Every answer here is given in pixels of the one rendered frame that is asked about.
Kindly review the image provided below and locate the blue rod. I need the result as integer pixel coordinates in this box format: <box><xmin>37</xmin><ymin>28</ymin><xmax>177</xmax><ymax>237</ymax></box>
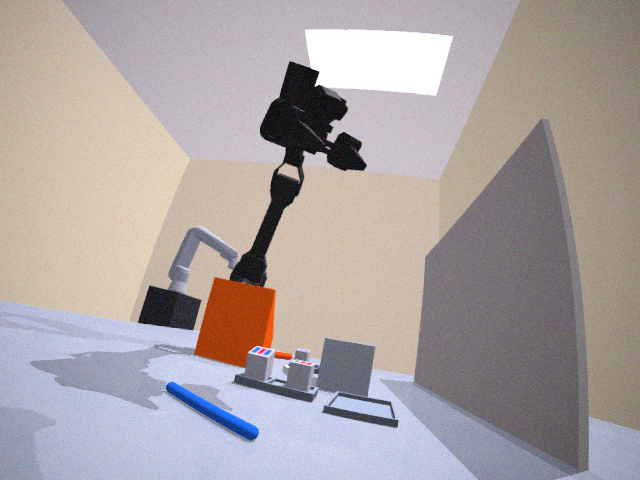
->
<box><xmin>166</xmin><ymin>382</ymin><xmax>259</xmax><ymax>441</ymax></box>

